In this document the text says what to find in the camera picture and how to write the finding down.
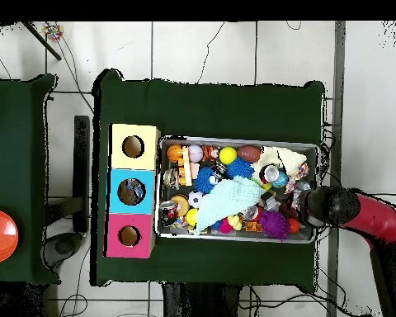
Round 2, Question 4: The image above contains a black rod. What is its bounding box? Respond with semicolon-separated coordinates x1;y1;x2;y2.
21;21;63;61

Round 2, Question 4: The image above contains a wooden box with three holes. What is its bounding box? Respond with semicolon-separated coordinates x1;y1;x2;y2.
103;123;162;259

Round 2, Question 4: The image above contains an orange plastic bowl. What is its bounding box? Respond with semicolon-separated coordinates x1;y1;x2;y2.
0;208;20;264

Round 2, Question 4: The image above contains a colourful rope toy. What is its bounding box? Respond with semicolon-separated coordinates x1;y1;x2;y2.
40;22;64;42

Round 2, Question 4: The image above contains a white toy baseball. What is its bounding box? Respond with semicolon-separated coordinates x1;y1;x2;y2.
187;144;205;164

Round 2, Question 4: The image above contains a silver mesh bin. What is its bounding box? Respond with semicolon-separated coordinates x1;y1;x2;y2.
153;135;320;244

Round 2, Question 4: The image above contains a purple spiky ball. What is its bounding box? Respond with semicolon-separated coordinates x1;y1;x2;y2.
258;210;290;241

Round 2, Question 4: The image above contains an orange toy building block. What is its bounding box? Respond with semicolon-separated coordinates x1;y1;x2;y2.
176;147;193;187

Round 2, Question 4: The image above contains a grey floor cable cover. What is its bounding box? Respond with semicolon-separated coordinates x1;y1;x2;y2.
327;21;347;317

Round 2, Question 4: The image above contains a brown toy football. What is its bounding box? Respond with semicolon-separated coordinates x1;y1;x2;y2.
236;145;262;163

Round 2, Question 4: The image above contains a clear printed plastic wrapper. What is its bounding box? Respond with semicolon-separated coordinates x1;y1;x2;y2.
124;179;145;203

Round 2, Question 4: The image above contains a smooth yellow ball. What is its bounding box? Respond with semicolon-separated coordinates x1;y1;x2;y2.
219;146;238;165

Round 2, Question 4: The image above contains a small orange-red ball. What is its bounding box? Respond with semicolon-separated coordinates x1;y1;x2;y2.
285;217;301;234

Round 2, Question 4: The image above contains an orange toy basketball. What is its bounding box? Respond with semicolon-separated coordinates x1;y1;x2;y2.
166;144;183;164

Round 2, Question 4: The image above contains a mint green knitted cloth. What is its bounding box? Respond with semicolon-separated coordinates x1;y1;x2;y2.
193;175;268;236

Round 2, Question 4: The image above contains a yellow tennis ball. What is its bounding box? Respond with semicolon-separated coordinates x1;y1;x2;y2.
185;207;200;228

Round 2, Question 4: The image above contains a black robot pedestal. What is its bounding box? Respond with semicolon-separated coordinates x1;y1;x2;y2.
161;282;242;317

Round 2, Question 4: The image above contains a blue koosh ball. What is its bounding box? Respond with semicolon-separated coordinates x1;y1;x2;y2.
225;157;256;180

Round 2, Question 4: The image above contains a dark green tablecloth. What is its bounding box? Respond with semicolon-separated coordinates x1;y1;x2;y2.
0;73;61;286
90;68;326;295

